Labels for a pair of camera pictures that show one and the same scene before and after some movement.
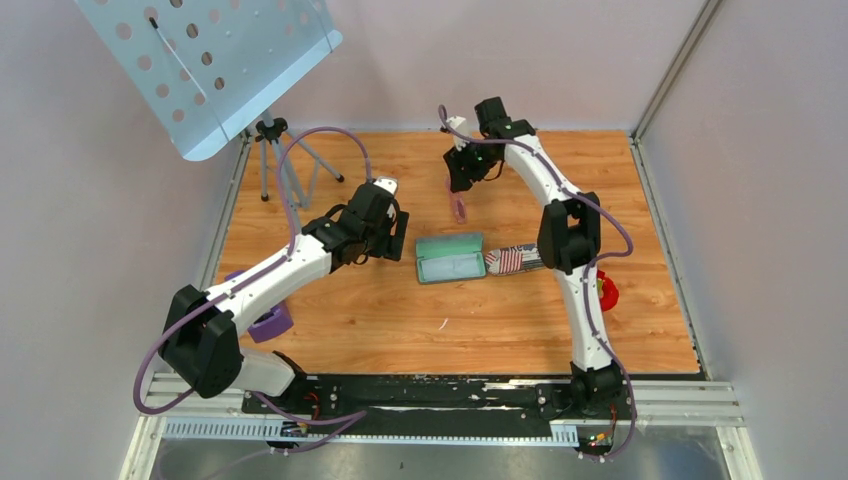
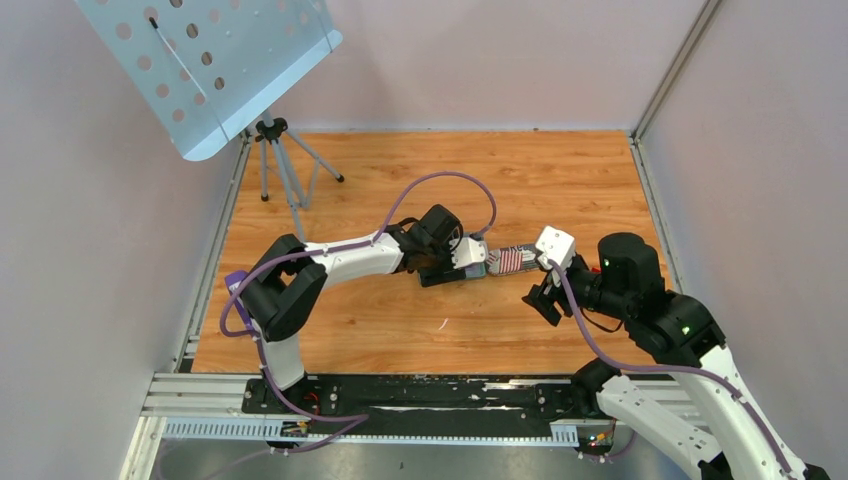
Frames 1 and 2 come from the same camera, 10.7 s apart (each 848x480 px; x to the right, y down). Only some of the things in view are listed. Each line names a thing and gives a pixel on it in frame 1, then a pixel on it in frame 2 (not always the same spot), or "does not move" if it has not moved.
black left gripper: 390,245 → 445,274
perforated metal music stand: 202,66 does not move
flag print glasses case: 513,259 does not move
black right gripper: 456,160 → 541,296
